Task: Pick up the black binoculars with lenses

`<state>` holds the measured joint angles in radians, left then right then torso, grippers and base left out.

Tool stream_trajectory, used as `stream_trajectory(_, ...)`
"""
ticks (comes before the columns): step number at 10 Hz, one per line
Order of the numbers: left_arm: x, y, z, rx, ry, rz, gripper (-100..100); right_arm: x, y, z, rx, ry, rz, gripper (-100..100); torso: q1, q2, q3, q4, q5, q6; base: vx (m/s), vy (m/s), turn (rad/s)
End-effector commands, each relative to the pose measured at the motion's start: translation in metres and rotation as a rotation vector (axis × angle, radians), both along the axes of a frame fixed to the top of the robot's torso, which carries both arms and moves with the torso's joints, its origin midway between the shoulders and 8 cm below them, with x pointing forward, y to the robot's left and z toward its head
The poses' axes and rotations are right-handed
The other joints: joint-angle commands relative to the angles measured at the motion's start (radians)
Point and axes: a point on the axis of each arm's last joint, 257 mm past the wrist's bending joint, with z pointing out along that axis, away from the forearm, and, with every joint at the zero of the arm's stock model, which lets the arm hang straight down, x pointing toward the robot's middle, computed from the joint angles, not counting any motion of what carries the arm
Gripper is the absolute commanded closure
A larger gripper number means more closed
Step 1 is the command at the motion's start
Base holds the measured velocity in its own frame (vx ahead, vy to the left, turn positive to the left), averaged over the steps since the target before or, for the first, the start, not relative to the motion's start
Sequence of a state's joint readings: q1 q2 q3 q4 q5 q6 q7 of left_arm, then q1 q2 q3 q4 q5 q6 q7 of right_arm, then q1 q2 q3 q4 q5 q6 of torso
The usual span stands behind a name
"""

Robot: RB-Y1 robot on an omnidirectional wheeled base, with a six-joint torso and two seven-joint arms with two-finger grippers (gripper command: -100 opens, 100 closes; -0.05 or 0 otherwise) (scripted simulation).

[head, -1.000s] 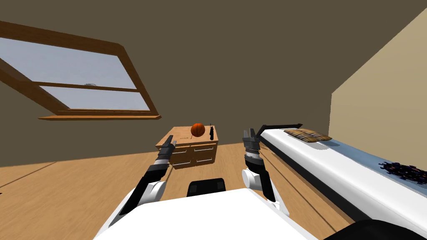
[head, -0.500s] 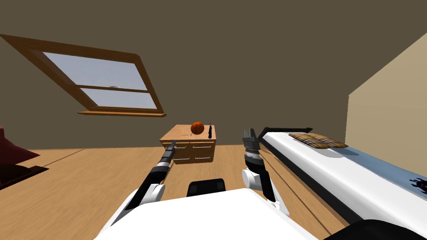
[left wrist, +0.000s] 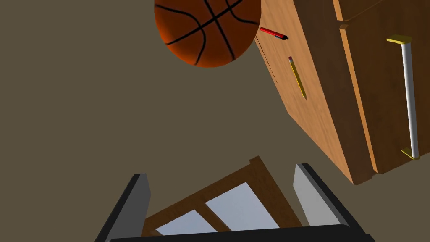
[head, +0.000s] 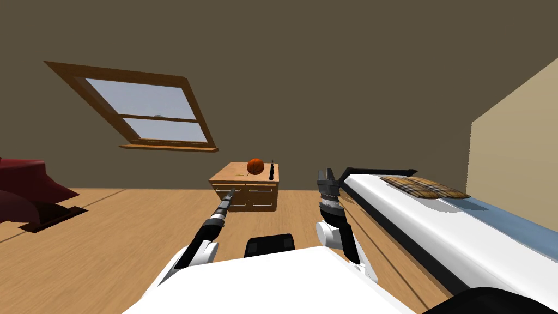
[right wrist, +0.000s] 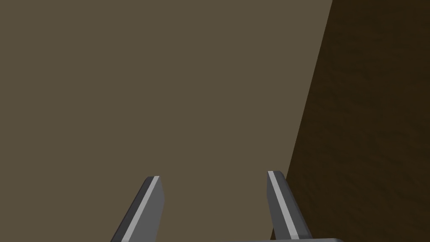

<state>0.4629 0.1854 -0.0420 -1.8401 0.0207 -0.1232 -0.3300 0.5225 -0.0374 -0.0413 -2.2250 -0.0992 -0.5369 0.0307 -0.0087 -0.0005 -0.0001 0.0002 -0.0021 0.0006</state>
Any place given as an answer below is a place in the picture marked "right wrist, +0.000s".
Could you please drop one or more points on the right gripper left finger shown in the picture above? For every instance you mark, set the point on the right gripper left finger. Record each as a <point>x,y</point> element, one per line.
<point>144,215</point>

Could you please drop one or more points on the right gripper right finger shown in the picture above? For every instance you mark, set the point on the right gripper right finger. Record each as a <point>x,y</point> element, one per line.
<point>285,211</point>

